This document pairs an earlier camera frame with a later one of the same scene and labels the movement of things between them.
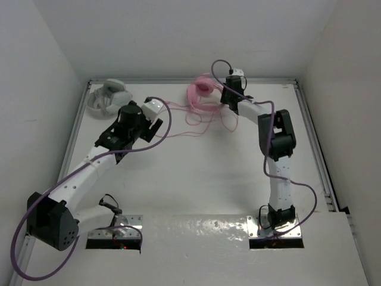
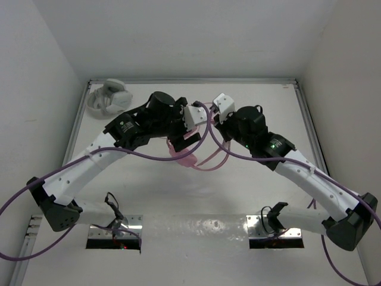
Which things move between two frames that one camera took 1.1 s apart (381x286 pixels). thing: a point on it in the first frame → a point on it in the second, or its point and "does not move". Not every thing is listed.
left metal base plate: (136, 220) does not move
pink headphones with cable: (203, 103) → (189, 161)
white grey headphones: (104, 102) does not move
